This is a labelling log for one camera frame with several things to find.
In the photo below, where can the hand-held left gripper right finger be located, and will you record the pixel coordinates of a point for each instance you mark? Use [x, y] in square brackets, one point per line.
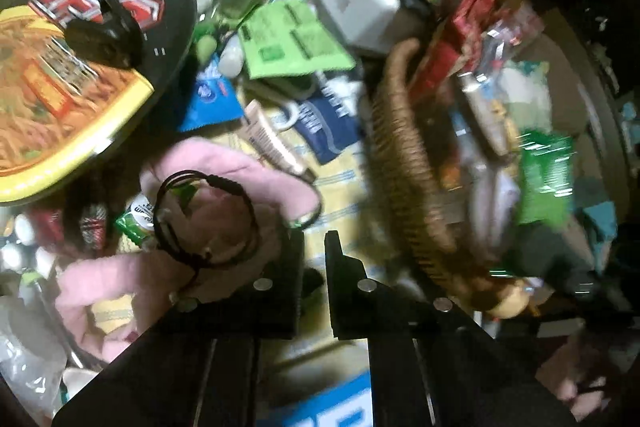
[345, 302]

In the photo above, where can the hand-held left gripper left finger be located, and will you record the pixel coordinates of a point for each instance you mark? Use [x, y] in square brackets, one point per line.
[280, 307]

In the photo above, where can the pink cloth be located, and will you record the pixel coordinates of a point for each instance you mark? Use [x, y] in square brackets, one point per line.
[220, 167]

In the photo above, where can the instant noodle bowl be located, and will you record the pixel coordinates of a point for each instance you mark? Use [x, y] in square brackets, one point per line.
[60, 107]

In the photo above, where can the person's right hand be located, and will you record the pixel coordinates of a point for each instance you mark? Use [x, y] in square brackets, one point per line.
[575, 372]

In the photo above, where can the yellow plush toy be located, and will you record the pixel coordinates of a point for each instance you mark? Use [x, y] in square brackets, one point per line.
[505, 299]

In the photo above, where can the green snack packet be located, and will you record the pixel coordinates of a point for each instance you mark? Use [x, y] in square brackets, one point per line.
[545, 177]

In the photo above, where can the blue printed box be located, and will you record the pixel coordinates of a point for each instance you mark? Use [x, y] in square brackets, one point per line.
[325, 407]

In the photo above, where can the wicker basket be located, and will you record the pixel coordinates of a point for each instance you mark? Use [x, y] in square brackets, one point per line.
[400, 157]

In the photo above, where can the cream tube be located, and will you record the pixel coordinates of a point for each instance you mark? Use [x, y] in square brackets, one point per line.
[272, 139]

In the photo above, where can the navy pouch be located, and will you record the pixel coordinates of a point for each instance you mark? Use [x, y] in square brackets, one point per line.
[325, 127]

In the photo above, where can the red plaid cloth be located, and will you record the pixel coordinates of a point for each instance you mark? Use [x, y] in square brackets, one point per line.
[92, 227]

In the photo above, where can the blue packet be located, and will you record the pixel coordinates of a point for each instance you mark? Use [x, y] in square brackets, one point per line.
[210, 99]

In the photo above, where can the red snack packet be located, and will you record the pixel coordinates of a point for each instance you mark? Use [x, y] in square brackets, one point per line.
[465, 22]

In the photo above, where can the green card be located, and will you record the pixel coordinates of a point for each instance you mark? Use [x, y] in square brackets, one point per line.
[285, 37]

